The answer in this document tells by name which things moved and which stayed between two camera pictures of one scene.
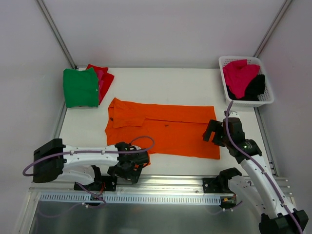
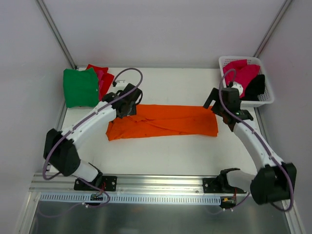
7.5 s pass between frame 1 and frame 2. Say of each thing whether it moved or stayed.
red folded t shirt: stayed
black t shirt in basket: stayed
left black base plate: stayed
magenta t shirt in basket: stayed
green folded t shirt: stayed
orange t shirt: moved
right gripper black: moved
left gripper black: moved
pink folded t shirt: stayed
